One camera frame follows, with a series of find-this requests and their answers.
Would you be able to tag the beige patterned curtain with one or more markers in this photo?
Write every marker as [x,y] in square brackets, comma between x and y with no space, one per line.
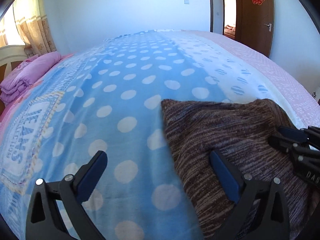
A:
[33,27]

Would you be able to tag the silver door handle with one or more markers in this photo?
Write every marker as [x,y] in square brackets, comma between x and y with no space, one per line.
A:
[269,26]

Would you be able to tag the brown knitted sweater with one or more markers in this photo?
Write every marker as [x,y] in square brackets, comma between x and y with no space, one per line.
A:
[238,131]

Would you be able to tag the brown wooden door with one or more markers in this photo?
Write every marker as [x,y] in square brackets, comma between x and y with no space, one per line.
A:
[250,25]

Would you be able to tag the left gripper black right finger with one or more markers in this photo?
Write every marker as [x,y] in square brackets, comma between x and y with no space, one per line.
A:
[260,209]

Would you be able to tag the folded purple blanket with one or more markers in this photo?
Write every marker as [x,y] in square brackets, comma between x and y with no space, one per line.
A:
[26,74]

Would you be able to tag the cream wooden headboard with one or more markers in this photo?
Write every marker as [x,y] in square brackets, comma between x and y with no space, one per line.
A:
[12,56]

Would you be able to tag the blue pink patterned bed sheet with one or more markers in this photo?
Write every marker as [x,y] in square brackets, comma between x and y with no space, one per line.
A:
[108,98]

